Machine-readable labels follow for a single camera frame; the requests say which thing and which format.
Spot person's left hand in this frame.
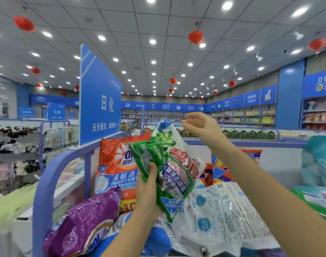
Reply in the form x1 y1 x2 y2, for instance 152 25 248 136
135 162 164 220

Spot person's right hand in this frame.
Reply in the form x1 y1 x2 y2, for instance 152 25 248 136
181 112 228 153

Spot green white Bilang detergent bag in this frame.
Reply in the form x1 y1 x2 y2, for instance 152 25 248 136
130 119 205 223

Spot orange blue small detergent packet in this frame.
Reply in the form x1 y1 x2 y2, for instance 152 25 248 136
203 150 262 185

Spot orange OMO detergent bag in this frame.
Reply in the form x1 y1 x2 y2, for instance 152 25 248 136
93 132 153 212

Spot purple lavender detergent bags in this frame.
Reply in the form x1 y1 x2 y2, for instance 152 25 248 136
42 187 123 257

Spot grey metal shelf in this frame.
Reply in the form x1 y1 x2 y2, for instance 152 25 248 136
32 117 326 257

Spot person's right forearm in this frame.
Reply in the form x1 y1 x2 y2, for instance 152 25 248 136
211 133 326 257

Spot white goods display stand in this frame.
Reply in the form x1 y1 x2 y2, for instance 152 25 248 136
40 120 78 169

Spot row of green boxes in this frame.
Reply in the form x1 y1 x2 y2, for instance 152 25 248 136
144 123 279 141

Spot blue pillar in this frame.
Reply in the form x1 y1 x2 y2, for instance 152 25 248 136
275 59 305 131

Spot row of cream containers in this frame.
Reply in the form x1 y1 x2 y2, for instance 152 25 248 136
280 128 326 138

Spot large red paper lantern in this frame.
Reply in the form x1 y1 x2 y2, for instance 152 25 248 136
188 30 204 45
307 37 326 52

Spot blue aisle sign board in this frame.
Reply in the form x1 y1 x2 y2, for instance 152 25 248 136
79 44 123 147

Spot small blue hanging sign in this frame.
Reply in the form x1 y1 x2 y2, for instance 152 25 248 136
47 102 67 121

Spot rows of round ceiling lights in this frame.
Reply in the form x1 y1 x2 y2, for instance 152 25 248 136
0 0 314 94

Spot large blue hanging sign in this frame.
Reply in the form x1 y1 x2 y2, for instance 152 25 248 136
18 107 35 118

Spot rows of small red lanterns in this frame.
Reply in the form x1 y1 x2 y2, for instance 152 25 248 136
13 16 239 100

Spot wall shelf of detergent bottles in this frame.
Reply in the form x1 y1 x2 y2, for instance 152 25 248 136
208 99 326 129

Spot blue wall sign band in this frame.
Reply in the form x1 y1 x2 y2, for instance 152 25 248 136
29 94 209 113

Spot blue wall shelving unit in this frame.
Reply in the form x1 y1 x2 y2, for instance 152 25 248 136
206 67 326 132

